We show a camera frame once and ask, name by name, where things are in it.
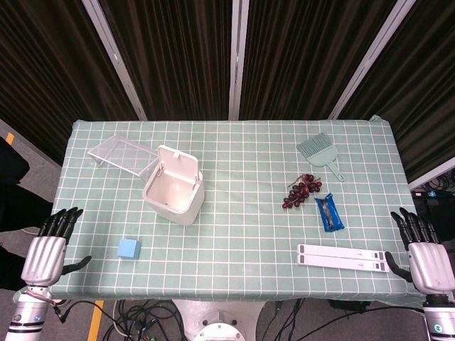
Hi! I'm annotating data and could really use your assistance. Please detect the black floor cables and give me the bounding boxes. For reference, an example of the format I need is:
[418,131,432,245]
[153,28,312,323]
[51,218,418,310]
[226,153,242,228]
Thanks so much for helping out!
[53,298,200,341]

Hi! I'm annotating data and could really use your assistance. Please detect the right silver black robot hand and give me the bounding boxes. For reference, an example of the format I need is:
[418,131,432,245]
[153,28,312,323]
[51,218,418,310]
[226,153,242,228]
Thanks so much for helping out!
[384,207,455,296]

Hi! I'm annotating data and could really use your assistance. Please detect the blue cube block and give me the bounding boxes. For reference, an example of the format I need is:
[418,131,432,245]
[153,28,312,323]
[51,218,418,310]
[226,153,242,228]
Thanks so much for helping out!
[117,238,142,260]

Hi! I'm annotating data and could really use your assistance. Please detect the white folded laptop stand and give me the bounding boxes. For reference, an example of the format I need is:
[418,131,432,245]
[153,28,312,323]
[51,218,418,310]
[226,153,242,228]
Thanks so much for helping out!
[296,244,390,274]

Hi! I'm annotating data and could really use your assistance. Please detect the green brush and dustpan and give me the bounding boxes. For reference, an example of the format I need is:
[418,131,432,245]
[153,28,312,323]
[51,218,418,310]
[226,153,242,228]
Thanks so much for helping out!
[296,131,346,183]

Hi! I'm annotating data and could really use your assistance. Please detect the white partition frame post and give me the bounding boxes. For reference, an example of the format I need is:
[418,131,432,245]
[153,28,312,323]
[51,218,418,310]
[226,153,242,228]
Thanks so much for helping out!
[327,0,417,120]
[81,0,148,121]
[227,0,245,121]

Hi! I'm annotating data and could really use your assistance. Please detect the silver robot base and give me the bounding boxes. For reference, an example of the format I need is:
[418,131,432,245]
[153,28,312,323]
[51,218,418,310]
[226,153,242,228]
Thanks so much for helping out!
[171,298,267,341]

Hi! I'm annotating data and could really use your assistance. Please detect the blue snack packet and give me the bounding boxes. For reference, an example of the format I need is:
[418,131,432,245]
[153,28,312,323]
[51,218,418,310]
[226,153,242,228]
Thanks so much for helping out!
[314,193,346,234]

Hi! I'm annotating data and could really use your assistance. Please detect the green checkered tablecloth table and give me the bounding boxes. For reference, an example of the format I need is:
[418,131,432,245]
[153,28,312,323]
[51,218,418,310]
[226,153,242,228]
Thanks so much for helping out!
[48,114,426,303]

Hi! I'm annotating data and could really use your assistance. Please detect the white open-lid bin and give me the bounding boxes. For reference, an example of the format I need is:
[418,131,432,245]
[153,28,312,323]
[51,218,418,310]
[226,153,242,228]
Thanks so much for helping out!
[141,144,205,226]

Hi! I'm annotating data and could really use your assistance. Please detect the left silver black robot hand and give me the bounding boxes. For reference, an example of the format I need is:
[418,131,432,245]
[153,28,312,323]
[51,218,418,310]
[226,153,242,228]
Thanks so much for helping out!
[21,207,92,287]

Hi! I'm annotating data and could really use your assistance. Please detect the dark red grape bunch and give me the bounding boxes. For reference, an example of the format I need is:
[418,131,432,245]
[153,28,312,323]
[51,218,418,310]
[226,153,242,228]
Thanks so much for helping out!
[282,173,323,210]

